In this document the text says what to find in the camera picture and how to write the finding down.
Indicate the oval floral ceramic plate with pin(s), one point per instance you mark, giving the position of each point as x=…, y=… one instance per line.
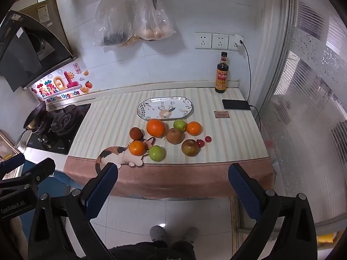
x=151, y=105

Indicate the small dark brown fruit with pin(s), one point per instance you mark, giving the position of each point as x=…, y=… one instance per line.
x=135, y=133

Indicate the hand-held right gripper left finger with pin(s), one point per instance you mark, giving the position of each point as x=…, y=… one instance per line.
x=103, y=187

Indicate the blue cabinet front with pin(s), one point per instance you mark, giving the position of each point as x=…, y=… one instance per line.
x=67, y=181

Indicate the small orange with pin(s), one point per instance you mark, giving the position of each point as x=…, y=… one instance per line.
x=137, y=148
x=193, y=128

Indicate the clear plastic bag dark contents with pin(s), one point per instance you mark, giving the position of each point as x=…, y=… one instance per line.
x=113, y=19

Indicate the frosted sliding glass door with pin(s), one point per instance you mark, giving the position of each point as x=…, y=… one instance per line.
x=311, y=86

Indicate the black gas stove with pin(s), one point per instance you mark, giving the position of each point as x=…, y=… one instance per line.
x=70, y=130

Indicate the black smartphone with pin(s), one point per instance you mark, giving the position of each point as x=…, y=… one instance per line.
x=235, y=104

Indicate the white wall outlet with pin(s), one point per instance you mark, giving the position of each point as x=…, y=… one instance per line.
x=220, y=41
x=203, y=40
x=231, y=44

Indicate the black frying pan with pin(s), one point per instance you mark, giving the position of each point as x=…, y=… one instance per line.
x=35, y=113

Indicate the person's dark pants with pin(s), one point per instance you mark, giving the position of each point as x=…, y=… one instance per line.
x=151, y=252

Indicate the brown pear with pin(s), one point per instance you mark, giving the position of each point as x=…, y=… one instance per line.
x=173, y=136

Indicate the large orange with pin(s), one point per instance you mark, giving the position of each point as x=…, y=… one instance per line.
x=156, y=128

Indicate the wooden rack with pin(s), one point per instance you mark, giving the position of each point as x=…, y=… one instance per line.
x=6, y=143

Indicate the dark soy sauce bottle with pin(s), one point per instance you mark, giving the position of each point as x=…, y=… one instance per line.
x=221, y=78

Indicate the person's left forearm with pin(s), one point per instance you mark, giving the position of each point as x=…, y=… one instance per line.
x=17, y=233

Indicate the yellow plastic item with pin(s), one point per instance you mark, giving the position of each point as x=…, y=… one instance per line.
x=328, y=239

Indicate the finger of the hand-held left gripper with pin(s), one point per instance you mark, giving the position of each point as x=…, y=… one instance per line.
x=44, y=168
x=12, y=163

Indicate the red cherry tomato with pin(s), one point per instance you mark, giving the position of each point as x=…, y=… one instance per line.
x=208, y=139
x=200, y=143

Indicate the white charger plug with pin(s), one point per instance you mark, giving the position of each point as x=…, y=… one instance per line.
x=238, y=40

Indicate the striped beige tablecloth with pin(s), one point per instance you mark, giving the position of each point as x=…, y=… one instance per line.
x=108, y=113

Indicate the clear plastic bag tan contents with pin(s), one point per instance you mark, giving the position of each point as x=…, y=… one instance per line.
x=151, y=24

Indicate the reddish brown apple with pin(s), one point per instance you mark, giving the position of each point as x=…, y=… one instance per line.
x=190, y=147

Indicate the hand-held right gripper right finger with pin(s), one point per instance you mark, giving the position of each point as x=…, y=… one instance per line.
x=244, y=192

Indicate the colourful wall sticker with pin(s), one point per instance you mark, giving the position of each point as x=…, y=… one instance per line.
x=62, y=84

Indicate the green apple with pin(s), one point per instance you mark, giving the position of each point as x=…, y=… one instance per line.
x=179, y=125
x=156, y=153

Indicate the black range hood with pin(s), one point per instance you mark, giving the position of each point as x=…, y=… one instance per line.
x=27, y=48

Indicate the person's left foot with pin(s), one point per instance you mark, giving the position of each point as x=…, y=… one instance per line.
x=158, y=233

